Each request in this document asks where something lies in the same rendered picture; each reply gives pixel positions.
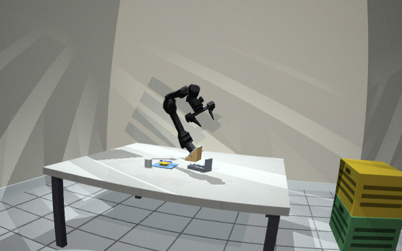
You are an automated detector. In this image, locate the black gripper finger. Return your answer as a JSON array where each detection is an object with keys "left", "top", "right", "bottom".
[
  {"left": 208, "top": 106, "right": 214, "bottom": 120},
  {"left": 189, "top": 116, "right": 201, "bottom": 127}
]

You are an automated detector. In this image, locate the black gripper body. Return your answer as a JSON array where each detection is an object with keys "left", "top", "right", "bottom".
[{"left": 185, "top": 99, "right": 215, "bottom": 123}]

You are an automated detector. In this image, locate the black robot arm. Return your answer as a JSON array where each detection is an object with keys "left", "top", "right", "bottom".
[{"left": 163, "top": 84, "right": 204, "bottom": 153}]

